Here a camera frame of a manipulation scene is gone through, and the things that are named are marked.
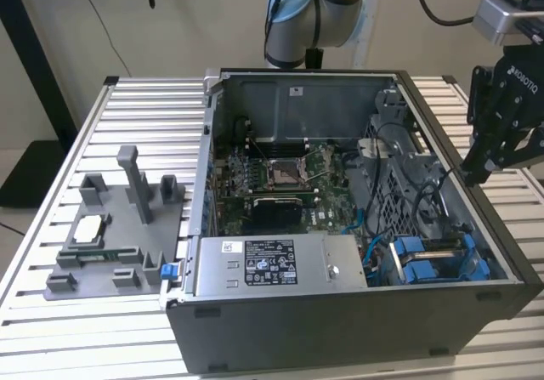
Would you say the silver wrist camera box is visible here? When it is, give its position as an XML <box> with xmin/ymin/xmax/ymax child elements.
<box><xmin>471</xmin><ymin>0</ymin><xmax>544</xmax><ymax>48</ymax></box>

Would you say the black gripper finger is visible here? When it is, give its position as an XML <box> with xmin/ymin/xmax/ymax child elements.
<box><xmin>478</xmin><ymin>124</ymin><xmax>544</xmax><ymax>185</ymax></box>
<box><xmin>462</xmin><ymin>65</ymin><xmax>496</xmax><ymax>185</ymax></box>

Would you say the green RAM stick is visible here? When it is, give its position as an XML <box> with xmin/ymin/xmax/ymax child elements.
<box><xmin>61</xmin><ymin>247</ymin><xmax>139</xmax><ymax>258</ymax></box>

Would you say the silver CPU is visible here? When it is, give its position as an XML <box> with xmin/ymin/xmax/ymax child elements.
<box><xmin>74</xmin><ymin>216</ymin><xmax>105</xmax><ymax>243</ymax></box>

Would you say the long black wire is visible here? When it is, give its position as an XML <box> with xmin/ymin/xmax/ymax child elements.
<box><xmin>365</xmin><ymin>122</ymin><xmax>399</xmax><ymax>245</ymax></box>

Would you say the open black PC case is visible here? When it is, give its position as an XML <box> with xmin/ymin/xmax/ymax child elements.
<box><xmin>159</xmin><ymin>67</ymin><xmax>544</xmax><ymax>375</ymax></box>

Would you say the black floor base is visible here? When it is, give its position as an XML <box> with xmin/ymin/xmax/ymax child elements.
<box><xmin>0</xmin><ymin>139</ymin><xmax>71</xmax><ymax>209</ymax></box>

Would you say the light blue data wire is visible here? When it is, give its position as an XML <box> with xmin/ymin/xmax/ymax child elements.
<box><xmin>346</xmin><ymin>209</ymin><xmax>386</xmax><ymax>279</ymax></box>

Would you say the grey parts rack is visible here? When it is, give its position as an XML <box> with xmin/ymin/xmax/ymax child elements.
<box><xmin>44</xmin><ymin>145</ymin><xmax>186</xmax><ymax>303</ymax></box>

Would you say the green motherboard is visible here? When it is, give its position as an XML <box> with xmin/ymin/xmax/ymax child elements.
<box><xmin>210</xmin><ymin>141</ymin><xmax>366</xmax><ymax>236</ymax></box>

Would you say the metal disk bay cage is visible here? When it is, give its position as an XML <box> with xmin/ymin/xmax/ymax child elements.
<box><xmin>346</xmin><ymin>88</ymin><xmax>511</xmax><ymax>287</ymax></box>

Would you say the CPU socket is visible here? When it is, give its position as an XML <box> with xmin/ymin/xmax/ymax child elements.
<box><xmin>263</xmin><ymin>156</ymin><xmax>307</xmax><ymax>185</ymax></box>

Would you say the black graphics card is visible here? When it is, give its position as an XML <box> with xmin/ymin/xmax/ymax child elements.
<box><xmin>250</xmin><ymin>196</ymin><xmax>305</xmax><ymax>233</ymax></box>

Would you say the thin metal locking lever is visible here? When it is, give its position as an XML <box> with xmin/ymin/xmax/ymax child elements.
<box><xmin>248</xmin><ymin>137</ymin><xmax>269</xmax><ymax>162</ymax></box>

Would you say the metal socket cover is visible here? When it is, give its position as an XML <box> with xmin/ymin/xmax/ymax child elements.
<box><xmin>303</xmin><ymin>145</ymin><xmax>337</xmax><ymax>182</ymax></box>

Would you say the silver power supply unit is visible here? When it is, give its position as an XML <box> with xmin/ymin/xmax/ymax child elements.
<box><xmin>193</xmin><ymin>233</ymin><xmax>369</xmax><ymax>296</ymax></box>

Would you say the black slanted post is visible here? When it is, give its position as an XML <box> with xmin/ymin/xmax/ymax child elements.
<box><xmin>0</xmin><ymin>0</ymin><xmax>80</xmax><ymax>143</ymax></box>

